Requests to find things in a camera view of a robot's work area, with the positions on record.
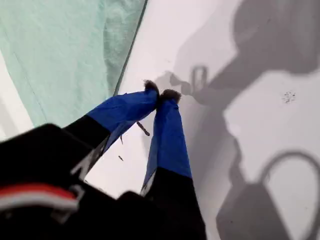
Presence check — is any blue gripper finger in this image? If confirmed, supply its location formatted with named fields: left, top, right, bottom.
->
left=139, top=89, right=209, bottom=240
left=62, top=79, right=161, bottom=161

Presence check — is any pale green T-shirt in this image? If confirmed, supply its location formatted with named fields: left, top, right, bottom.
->
left=0, top=0, right=149, bottom=128

